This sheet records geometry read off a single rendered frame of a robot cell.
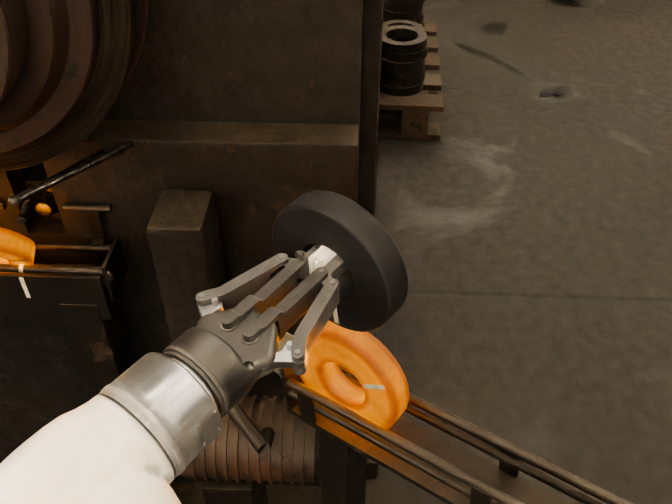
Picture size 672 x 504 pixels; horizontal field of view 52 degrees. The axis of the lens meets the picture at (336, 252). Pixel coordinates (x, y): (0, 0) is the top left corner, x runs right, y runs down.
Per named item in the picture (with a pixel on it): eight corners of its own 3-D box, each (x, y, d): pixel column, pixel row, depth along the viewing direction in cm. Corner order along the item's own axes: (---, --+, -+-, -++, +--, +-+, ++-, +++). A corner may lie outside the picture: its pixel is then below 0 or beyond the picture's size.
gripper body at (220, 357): (162, 390, 61) (234, 326, 66) (231, 439, 57) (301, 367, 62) (143, 336, 56) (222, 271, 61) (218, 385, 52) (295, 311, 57)
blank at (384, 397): (342, 411, 93) (328, 428, 91) (290, 317, 88) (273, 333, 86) (431, 421, 82) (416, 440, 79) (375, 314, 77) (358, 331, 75)
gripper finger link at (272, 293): (235, 355, 61) (224, 348, 62) (310, 282, 68) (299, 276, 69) (229, 327, 59) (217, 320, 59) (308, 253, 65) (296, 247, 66)
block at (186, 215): (185, 301, 115) (161, 182, 99) (232, 302, 114) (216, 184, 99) (170, 349, 106) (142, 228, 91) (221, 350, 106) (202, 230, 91)
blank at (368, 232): (278, 172, 70) (256, 188, 68) (404, 212, 61) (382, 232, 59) (304, 286, 79) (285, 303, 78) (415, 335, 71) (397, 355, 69)
